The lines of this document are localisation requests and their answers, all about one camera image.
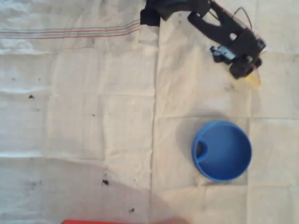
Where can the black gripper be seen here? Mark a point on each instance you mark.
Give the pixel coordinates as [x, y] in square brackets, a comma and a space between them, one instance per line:
[241, 67]

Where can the yellow rectangular block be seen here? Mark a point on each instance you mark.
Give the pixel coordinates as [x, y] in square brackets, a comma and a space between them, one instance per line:
[253, 80]

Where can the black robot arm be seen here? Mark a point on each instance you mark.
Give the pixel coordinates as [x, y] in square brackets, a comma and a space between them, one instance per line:
[210, 23]

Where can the blue round bowl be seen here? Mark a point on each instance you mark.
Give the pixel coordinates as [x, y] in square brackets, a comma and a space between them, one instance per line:
[224, 161]

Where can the white cloth with stripes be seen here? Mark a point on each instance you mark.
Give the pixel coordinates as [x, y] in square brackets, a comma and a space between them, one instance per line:
[93, 116]

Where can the red flat object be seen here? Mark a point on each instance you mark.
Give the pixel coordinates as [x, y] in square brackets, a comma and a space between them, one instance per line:
[116, 221]

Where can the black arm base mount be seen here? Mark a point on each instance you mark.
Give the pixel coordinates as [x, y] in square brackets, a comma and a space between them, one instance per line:
[147, 18]

